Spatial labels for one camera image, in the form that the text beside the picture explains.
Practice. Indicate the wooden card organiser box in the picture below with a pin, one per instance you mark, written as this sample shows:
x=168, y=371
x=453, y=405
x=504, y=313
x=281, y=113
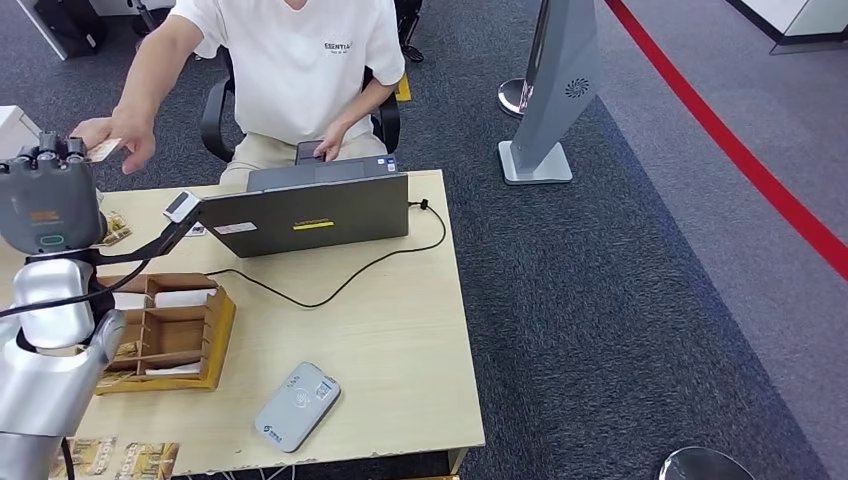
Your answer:
x=222, y=324

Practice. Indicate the white desk panel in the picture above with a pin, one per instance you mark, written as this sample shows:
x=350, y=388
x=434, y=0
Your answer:
x=43, y=33

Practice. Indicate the person's left forearm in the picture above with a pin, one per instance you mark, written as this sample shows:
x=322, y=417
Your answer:
x=364, y=106

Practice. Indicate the black chair base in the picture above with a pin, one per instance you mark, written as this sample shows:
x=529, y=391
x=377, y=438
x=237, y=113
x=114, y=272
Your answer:
x=409, y=26

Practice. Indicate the person's right forearm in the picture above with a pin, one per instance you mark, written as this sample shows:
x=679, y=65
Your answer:
x=149, y=83

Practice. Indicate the white counter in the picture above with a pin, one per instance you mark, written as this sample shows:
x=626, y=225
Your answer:
x=815, y=16

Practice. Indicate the grey standing kiosk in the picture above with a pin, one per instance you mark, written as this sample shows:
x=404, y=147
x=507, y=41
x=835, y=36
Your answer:
x=555, y=79

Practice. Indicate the chrome stanchion post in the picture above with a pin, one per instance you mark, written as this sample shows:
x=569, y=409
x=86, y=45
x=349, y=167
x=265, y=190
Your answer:
x=510, y=99

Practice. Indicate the person's right hand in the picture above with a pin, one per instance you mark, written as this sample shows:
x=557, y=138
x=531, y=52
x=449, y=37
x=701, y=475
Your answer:
x=136, y=136

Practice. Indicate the white ID card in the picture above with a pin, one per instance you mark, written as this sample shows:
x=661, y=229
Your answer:
x=196, y=230

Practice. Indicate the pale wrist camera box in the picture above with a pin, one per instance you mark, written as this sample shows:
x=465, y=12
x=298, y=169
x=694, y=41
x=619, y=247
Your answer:
x=180, y=206

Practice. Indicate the black office chair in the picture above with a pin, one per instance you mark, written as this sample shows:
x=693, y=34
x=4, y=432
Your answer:
x=213, y=116

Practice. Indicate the dark smartphone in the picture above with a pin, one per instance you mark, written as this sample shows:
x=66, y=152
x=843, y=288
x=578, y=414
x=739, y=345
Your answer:
x=306, y=154

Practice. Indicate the white card stack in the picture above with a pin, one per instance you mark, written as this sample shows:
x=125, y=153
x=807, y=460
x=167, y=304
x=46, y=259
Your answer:
x=131, y=301
x=185, y=297

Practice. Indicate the person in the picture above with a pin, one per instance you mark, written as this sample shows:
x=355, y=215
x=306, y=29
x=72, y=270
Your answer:
x=298, y=79

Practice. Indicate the grey laptop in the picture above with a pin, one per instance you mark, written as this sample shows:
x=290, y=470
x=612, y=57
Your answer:
x=318, y=218

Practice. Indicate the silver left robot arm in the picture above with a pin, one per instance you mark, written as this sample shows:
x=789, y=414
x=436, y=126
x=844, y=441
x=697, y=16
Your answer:
x=46, y=391

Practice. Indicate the grey card reader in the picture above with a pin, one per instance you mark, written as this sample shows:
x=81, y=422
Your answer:
x=295, y=411

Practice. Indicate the white cabinet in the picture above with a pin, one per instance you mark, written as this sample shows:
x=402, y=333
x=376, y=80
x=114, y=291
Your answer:
x=13, y=129

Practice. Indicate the black bag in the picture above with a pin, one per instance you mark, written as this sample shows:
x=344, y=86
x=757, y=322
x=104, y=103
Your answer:
x=69, y=26

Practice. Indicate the chrome round base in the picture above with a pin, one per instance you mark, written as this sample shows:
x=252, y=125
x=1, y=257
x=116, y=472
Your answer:
x=702, y=467

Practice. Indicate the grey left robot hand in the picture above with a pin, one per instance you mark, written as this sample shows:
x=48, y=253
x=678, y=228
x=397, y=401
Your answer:
x=50, y=199

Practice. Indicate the person's left hand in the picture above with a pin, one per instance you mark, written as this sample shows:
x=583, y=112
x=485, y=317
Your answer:
x=331, y=140

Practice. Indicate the black camera bracket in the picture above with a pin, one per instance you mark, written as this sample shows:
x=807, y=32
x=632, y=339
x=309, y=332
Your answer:
x=146, y=250

